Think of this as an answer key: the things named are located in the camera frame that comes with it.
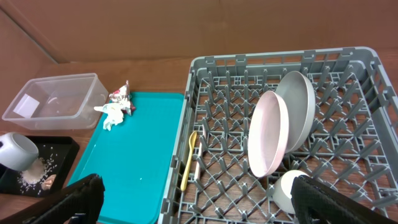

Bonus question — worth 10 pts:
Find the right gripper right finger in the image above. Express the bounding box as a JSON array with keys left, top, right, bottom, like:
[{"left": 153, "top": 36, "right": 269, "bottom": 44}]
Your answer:
[{"left": 290, "top": 175, "right": 395, "bottom": 224}]

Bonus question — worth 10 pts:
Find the grey plate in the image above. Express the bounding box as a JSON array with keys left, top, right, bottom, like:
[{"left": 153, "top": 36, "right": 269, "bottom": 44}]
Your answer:
[{"left": 275, "top": 71, "right": 315, "bottom": 153}]

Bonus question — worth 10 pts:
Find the white plastic fork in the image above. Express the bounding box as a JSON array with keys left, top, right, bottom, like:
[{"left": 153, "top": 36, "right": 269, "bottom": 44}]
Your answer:
[{"left": 194, "top": 124, "right": 207, "bottom": 180}]

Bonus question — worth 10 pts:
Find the cream plastic cup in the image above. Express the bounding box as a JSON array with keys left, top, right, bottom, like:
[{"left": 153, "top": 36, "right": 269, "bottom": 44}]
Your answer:
[{"left": 272, "top": 170, "right": 308, "bottom": 214}]

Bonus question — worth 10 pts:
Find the grey bowl of rice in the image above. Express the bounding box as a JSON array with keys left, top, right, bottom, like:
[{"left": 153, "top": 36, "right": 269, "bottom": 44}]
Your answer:
[{"left": 1, "top": 133, "right": 39, "bottom": 171}]

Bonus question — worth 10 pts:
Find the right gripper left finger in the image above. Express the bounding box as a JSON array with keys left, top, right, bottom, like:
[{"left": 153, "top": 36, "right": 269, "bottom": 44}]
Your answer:
[{"left": 1, "top": 174, "right": 105, "bottom": 224}]

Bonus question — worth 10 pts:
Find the crumpled aluminium foil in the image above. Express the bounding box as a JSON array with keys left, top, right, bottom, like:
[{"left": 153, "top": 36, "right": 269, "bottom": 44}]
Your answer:
[{"left": 109, "top": 80, "right": 136, "bottom": 116}]

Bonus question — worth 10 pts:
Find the black plastic tray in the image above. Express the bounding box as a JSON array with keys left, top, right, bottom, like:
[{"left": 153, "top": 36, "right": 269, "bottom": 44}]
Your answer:
[{"left": 1, "top": 136, "right": 80, "bottom": 197}]

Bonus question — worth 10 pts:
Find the yellow plastic spoon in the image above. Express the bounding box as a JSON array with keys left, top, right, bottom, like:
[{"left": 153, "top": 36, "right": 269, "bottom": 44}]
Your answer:
[{"left": 180, "top": 131, "right": 197, "bottom": 192}]

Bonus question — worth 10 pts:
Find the teal serving tray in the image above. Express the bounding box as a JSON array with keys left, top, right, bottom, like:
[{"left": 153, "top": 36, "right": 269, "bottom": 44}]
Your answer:
[{"left": 69, "top": 92, "right": 184, "bottom": 223}]

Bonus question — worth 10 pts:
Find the white pink-rimmed plate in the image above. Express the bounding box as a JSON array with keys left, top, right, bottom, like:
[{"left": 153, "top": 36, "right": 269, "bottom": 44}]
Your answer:
[{"left": 248, "top": 90, "right": 289, "bottom": 177}]

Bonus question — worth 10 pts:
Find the spilled white rice pile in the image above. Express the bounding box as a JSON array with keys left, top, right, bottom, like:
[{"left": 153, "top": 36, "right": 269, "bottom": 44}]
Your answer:
[{"left": 17, "top": 144, "right": 58, "bottom": 197}]

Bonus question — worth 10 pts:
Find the clear plastic bin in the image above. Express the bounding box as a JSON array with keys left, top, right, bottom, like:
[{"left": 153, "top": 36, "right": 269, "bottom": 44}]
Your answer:
[{"left": 2, "top": 73, "right": 108, "bottom": 130}]

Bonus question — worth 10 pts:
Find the grey dishwasher rack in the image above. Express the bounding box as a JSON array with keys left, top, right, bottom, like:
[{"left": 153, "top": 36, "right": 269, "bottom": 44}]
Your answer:
[{"left": 157, "top": 47, "right": 397, "bottom": 223}]

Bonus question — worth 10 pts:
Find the brown food scrap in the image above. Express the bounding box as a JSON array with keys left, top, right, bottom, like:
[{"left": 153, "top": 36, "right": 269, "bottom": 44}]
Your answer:
[{"left": 41, "top": 174, "right": 57, "bottom": 190}]

